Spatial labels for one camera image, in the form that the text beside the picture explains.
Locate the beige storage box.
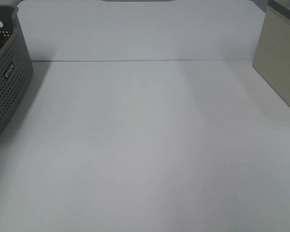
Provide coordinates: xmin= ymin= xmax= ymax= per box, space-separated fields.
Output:
xmin=253 ymin=0 xmax=290 ymax=107

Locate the grey perforated plastic basket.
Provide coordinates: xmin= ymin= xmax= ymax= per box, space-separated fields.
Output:
xmin=0 ymin=5 xmax=33 ymax=135

